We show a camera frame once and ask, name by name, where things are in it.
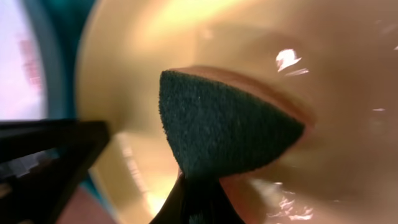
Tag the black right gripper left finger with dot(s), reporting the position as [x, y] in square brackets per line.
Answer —
[40, 195]

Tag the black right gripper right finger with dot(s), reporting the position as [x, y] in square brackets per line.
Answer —
[197, 203]

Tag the green and orange sponge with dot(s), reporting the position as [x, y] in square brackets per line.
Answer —
[217, 130]

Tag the white plate with red stain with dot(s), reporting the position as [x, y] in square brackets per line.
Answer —
[23, 95]

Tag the yellow plate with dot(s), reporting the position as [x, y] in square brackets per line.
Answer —
[336, 59]

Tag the teal plastic tray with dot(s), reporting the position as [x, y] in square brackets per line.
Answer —
[58, 25]

